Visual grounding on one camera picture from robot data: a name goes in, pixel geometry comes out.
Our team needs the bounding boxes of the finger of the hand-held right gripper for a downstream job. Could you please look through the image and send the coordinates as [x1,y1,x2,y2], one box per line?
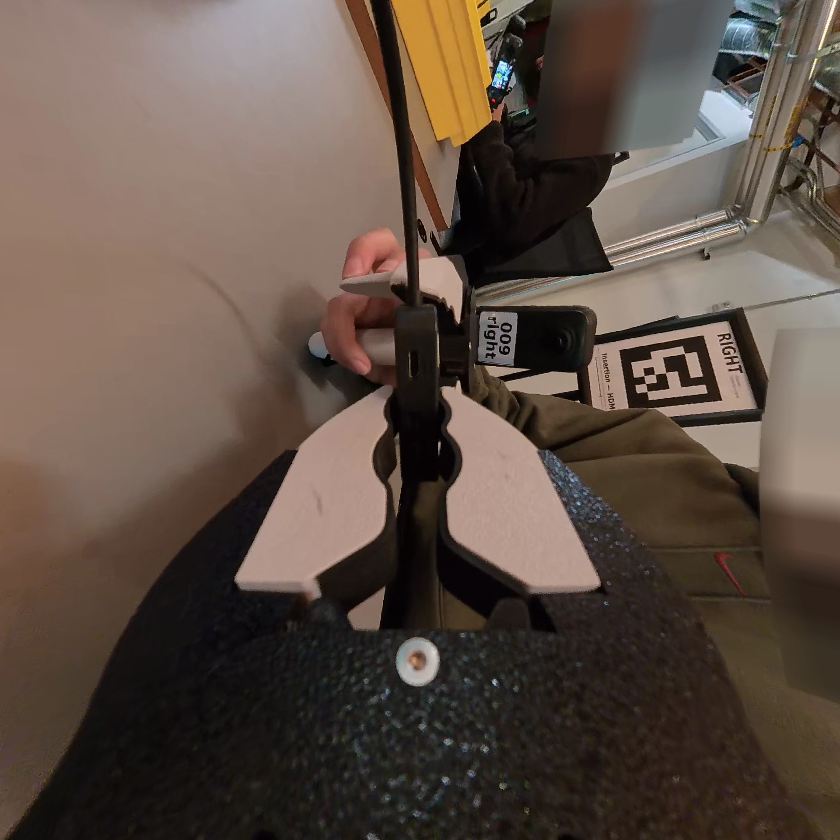
[390,258,473,327]
[340,272,409,298]

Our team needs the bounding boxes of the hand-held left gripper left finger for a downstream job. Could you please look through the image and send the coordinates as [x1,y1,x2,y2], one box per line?
[234,384,399,603]

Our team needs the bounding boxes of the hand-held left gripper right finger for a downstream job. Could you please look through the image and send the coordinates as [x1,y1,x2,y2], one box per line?
[437,387,602,622]

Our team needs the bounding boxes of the black HDMI switch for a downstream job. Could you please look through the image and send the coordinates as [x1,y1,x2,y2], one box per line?
[369,0,442,627]

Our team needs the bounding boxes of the person's right forearm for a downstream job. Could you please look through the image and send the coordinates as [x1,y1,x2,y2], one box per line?
[469,366,762,526]

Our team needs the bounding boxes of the brown-edged grey desk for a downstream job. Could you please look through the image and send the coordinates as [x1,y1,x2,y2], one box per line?
[344,0,463,247]

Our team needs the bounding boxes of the person's right hand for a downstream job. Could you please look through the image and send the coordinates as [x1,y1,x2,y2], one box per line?
[322,227,435,389]

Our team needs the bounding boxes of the black fabric chair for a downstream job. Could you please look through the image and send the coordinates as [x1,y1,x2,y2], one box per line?
[469,209,616,288]

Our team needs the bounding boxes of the black-framed marker sign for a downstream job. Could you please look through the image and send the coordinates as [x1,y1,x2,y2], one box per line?
[489,306,769,429]

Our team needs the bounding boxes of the person's olive hoodie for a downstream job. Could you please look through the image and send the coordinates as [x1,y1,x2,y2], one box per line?
[420,459,775,631]

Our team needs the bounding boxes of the yellow plastic bin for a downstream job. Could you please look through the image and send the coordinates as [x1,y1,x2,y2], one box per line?
[392,0,493,148]

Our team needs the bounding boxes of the silver ventilation pipes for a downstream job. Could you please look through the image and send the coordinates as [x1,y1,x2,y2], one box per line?
[602,0,840,266]

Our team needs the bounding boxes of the handheld camera with screen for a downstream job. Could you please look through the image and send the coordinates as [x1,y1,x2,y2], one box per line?
[487,56,521,111]

